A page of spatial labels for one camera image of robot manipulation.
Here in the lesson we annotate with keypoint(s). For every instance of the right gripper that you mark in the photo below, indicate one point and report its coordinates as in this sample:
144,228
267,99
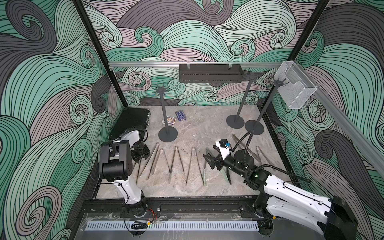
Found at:
219,159

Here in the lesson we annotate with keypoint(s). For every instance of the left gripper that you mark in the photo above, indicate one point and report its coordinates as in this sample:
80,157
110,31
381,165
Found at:
145,154

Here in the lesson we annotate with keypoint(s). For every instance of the grey utensil stand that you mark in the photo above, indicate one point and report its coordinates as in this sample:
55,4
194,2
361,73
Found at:
168,133
236,121
254,127

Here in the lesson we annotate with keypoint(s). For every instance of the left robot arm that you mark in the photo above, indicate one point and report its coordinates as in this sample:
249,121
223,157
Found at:
117,159

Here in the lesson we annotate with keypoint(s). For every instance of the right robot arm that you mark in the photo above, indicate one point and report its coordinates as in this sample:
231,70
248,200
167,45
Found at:
331,217

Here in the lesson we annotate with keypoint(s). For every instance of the green tipped tongs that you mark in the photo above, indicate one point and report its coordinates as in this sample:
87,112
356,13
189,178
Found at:
205,169

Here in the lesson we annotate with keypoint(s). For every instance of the black tipped tongs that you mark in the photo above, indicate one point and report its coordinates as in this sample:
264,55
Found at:
228,177

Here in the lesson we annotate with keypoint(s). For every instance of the colourful card box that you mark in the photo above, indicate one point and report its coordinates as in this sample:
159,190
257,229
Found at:
171,121

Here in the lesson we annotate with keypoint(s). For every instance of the blue card box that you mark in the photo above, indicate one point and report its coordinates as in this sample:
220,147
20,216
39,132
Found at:
181,116

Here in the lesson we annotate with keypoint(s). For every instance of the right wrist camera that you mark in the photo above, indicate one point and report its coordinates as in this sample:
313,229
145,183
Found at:
224,148

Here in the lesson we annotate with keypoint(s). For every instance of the black wall shelf rack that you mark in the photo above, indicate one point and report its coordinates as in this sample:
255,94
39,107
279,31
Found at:
212,74

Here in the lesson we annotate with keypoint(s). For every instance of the white slotted cable duct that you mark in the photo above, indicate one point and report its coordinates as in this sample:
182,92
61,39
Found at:
175,226

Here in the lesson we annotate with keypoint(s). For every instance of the aluminium rail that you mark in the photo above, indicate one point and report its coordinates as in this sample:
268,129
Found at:
152,64

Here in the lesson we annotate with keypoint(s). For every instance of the clear plastic wall bin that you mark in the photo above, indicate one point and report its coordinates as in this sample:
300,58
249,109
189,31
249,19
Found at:
294,84

